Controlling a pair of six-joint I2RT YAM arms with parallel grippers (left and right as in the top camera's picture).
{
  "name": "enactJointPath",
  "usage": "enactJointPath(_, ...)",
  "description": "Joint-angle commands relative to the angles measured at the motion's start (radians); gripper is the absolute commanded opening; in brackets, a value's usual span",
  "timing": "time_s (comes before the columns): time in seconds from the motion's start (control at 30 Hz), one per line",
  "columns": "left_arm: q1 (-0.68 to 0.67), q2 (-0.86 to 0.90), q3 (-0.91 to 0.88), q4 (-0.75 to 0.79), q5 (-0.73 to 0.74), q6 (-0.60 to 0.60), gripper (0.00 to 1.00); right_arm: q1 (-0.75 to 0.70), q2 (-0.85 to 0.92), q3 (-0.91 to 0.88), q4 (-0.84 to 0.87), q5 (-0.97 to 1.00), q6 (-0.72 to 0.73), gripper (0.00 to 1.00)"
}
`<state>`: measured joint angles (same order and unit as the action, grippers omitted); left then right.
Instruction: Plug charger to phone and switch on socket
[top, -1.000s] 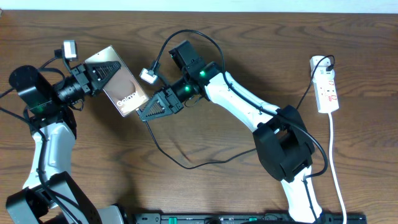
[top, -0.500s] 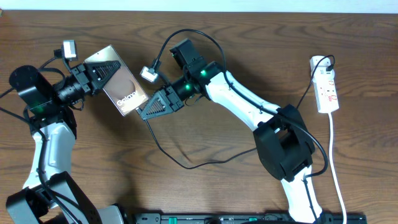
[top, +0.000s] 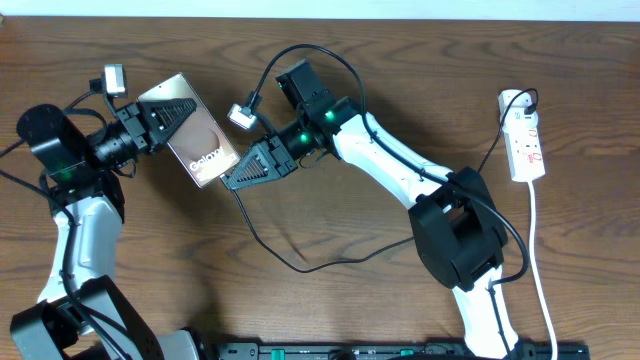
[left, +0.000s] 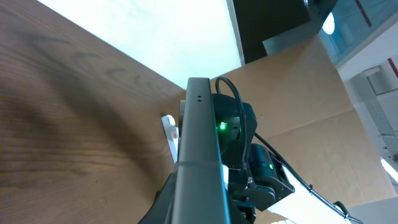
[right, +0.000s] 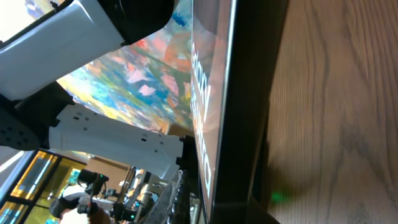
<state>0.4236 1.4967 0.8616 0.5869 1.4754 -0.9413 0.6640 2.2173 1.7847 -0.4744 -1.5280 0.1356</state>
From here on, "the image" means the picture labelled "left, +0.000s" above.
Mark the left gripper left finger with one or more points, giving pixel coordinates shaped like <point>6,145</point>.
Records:
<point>161,210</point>

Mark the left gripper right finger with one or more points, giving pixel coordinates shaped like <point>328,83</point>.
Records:
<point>241,209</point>

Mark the brown cardboard panel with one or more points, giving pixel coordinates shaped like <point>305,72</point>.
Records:
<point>305,113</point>

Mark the white power strip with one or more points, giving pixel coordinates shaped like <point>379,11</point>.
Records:
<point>171,134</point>

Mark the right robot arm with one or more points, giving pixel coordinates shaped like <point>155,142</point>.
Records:
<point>260,180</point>

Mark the brown Galaxy smartphone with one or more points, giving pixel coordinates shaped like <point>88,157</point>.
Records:
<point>200,195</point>

